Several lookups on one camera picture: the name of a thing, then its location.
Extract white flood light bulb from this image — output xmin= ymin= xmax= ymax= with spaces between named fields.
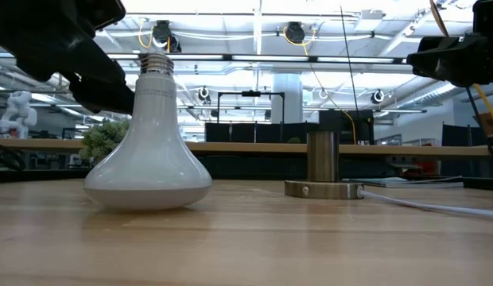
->
xmin=83 ymin=52 xmax=213 ymax=211

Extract yellow cable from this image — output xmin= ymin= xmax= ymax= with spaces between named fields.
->
xmin=472 ymin=83 xmax=493 ymax=138

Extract black gantry frame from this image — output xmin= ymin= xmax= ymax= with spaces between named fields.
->
xmin=216 ymin=90 xmax=286 ymax=125

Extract green artificial plant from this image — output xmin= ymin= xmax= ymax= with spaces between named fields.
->
xmin=78 ymin=118 xmax=132 ymax=164

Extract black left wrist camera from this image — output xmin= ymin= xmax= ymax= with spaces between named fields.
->
xmin=83 ymin=0 xmax=127 ymax=33

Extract black cable loop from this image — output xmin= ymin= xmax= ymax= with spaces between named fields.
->
xmin=0 ymin=142 xmax=27 ymax=172

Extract black ceiling cable reel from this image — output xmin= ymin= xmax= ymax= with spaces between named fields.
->
xmin=285 ymin=21 xmax=307 ymax=45
xmin=152 ymin=19 xmax=183 ymax=53

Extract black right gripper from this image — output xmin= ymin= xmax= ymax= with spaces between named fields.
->
xmin=406 ymin=33 xmax=493 ymax=88

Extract black partition panels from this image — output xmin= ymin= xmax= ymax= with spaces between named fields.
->
xmin=204 ymin=122 xmax=309 ymax=145

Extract light wooden desk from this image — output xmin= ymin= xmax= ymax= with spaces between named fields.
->
xmin=0 ymin=137 xmax=493 ymax=157

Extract white lamp power cable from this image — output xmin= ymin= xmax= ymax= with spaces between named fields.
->
xmin=358 ymin=188 xmax=493 ymax=221

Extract black aluminium table frame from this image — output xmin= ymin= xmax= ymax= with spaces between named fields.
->
xmin=0 ymin=168 xmax=493 ymax=191

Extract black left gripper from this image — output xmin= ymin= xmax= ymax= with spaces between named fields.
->
xmin=0 ymin=0 xmax=137 ymax=116

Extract blue grey magazine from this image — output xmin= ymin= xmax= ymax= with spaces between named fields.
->
xmin=344 ymin=176 xmax=465 ymax=189

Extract thin black pole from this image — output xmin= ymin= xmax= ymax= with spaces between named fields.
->
xmin=339 ymin=5 xmax=361 ymax=120

